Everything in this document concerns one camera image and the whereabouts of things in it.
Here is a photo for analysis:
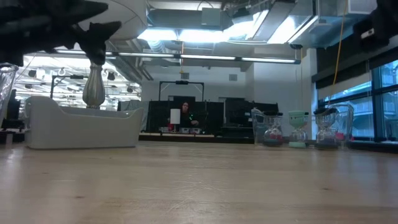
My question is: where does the grey ceiling air duct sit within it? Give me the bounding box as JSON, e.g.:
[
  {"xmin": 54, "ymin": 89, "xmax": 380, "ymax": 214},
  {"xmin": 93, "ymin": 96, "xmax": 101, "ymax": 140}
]
[{"xmin": 146, "ymin": 7, "xmax": 224, "ymax": 31}]

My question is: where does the black-capped hourglass red sand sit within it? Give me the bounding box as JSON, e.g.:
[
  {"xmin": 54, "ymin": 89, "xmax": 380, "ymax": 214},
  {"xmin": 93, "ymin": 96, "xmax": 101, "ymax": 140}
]
[{"xmin": 264, "ymin": 113, "xmax": 284, "ymax": 147}]

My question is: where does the green hourglass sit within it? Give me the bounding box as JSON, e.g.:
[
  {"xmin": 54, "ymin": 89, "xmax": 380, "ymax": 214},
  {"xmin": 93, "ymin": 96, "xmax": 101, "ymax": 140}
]
[{"xmin": 287, "ymin": 110, "xmax": 310, "ymax": 149}]

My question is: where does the black-capped hourglass blue sand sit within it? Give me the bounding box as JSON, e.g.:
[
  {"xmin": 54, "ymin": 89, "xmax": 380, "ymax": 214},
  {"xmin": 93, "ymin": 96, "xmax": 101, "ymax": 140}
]
[{"xmin": 263, "ymin": 113, "xmax": 284, "ymax": 147}]

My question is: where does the black-capped hourglass indigo sand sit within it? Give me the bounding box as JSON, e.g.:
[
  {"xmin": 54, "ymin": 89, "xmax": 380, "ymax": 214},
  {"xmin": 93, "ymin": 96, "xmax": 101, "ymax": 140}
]
[{"xmin": 314, "ymin": 107, "xmax": 340, "ymax": 150}]

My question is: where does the blue glass window wall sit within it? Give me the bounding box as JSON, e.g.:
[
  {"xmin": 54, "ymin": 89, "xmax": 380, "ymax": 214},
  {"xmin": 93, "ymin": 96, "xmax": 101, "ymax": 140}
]
[{"xmin": 317, "ymin": 58, "xmax": 398, "ymax": 142}]

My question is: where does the silver lamp base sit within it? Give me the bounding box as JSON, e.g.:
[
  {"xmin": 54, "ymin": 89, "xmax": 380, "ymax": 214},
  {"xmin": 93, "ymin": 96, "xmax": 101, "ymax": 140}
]
[{"xmin": 81, "ymin": 62, "xmax": 106, "ymax": 110}]

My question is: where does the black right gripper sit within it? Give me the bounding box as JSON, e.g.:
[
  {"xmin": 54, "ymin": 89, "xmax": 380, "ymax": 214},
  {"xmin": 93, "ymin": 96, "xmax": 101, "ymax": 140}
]
[{"xmin": 353, "ymin": 0, "xmax": 398, "ymax": 52}]

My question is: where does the long ceiling light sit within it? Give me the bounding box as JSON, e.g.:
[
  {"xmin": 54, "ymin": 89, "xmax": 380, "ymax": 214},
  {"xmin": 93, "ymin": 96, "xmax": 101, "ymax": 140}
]
[{"xmin": 52, "ymin": 48, "xmax": 302, "ymax": 65}]

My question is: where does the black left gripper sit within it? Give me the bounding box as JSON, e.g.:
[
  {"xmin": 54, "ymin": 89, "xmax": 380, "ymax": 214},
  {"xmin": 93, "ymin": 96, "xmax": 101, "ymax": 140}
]
[{"xmin": 0, "ymin": 0, "xmax": 122, "ymax": 68}]

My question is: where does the clear plastic bin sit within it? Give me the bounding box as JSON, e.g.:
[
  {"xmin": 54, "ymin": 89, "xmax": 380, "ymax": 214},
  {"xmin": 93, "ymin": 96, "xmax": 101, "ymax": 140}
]
[
  {"xmin": 251, "ymin": 103, "xmax": 356, "ymax": 150},
  {"xmin": 0, "ymin": 63, "xmax": 19, "ymax": 125}
]

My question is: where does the black gantry frame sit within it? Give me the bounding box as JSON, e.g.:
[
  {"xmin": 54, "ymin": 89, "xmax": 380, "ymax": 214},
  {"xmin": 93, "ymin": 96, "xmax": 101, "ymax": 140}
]
[{"xmin": 158, "ymin": 80, "xmax": 205, "ymax": 102}]

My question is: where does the small white table lamp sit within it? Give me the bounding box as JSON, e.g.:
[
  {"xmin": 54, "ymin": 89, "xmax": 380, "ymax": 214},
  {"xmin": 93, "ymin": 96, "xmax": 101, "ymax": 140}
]
[{"xmin": 170, "ymin": 108, "xmax": 182, "ymax": 134}]

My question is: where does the person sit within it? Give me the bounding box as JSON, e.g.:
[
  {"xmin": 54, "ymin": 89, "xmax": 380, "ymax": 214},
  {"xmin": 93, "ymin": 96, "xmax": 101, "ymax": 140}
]
[{"xmin": 178, "ymin": 101, "xmax": 200, "ymax": 128}]

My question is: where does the black partition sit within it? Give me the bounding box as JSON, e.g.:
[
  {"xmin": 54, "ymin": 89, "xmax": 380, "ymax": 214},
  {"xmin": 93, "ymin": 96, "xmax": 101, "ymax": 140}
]
[{"xmin": 146, "ymin": 96, "xmax": 280, "ymax": 138}]

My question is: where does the grey plastic bin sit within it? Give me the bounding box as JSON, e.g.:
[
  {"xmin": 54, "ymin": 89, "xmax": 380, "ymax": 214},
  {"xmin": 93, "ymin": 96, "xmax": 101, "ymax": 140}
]
[{"xmin": 24, "ymin": 95, "xmax": 144, "ymax": 150}]

